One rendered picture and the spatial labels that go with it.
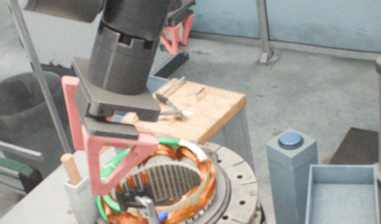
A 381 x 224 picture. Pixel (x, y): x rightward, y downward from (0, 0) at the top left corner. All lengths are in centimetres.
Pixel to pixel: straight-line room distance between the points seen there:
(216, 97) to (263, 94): 201
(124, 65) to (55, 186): 111
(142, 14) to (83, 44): 305
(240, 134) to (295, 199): 20
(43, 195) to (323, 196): 82
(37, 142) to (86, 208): 166
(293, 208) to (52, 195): 68
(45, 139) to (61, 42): 122
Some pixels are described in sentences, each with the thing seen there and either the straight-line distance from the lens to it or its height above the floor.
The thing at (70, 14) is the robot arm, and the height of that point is 154.
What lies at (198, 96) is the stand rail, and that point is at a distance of 123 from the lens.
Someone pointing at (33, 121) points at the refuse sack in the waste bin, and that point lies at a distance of 249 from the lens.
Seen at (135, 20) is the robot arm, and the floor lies 152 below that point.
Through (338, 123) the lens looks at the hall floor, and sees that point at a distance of 297.
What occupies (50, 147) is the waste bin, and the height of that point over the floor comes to 34.
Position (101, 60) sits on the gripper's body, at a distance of 52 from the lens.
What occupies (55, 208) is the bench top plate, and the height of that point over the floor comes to 78.
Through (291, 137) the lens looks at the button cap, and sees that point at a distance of 112.
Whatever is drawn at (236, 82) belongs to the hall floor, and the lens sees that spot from 340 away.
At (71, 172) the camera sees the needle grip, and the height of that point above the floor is 121.
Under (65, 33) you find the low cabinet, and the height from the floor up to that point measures 37.
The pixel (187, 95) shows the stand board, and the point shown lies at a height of 106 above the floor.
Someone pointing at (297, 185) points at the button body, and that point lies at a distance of 115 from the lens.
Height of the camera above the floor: 171
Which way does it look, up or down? 32 degrees down
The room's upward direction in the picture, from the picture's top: 12 degrees counter-clockwise
